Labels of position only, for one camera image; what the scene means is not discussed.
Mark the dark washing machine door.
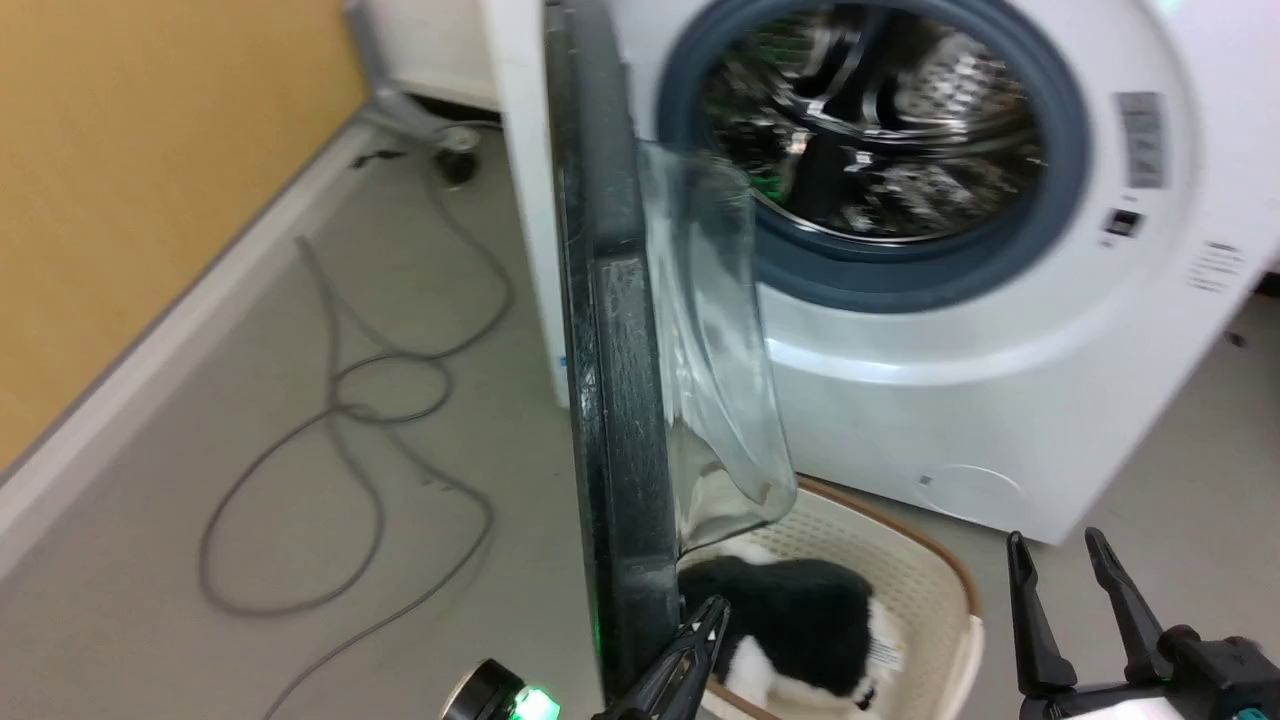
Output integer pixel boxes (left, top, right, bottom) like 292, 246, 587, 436
543, 0, 798, 701

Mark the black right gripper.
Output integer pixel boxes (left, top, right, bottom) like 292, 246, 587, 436
1005, 527, 1280, 720

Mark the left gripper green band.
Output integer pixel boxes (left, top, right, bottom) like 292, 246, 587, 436
443, 597, 732, 720

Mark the grey cable on floor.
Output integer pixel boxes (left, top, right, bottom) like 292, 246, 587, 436
198, 170, 516, 720

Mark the white cabinet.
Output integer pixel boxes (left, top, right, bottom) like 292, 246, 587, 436
366, 0, 503, 109

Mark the black and white plush toy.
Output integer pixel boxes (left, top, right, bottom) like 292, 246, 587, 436
680, 543, 906, 713

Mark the white front-load washing machine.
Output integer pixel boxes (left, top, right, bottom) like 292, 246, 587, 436
480, 0, 1280, 546

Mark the grey label sticker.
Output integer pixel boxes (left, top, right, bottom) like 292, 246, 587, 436
1113, 91, 1173, 191

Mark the beige plastic laundry basket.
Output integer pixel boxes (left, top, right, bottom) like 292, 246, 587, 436
678, 476, 986, 720

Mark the grey stand leg with caster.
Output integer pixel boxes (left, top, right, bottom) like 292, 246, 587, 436
343, 0, 483, 188

